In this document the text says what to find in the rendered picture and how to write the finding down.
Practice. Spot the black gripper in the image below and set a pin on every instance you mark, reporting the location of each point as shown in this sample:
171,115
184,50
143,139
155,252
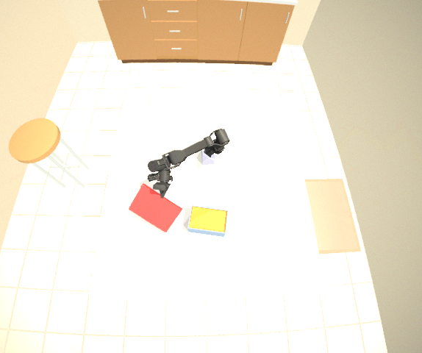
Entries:
163,185

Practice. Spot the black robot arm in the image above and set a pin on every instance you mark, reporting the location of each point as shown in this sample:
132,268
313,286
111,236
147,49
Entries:
176,157

